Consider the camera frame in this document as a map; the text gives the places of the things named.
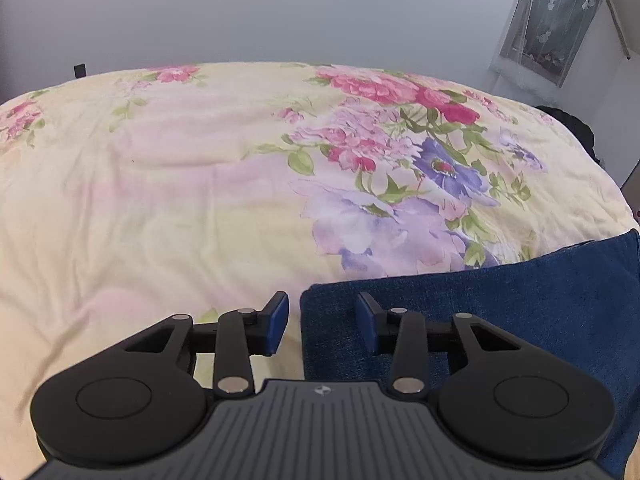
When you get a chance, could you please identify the black jacket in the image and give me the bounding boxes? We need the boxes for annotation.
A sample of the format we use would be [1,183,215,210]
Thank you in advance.
[534,105,599,164]

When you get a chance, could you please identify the floral blanket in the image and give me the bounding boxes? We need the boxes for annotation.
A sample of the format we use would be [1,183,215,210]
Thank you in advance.
[0,62,638,476]

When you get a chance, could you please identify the blue denim pants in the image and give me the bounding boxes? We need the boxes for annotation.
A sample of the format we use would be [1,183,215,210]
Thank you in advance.
[300,229,640,480]

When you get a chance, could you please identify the thin grey rod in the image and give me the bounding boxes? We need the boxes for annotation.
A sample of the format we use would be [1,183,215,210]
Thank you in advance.
[582,0,632,59]

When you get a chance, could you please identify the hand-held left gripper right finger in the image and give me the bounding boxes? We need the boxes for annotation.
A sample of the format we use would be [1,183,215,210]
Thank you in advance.
[354,291,521,395]

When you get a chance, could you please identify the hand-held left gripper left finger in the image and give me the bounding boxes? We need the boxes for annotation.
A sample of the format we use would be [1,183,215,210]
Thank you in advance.
[122,291,291,395]

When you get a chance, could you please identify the grey patterned curtain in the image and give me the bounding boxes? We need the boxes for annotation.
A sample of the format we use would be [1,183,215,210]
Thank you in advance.
[492,0,608,89]

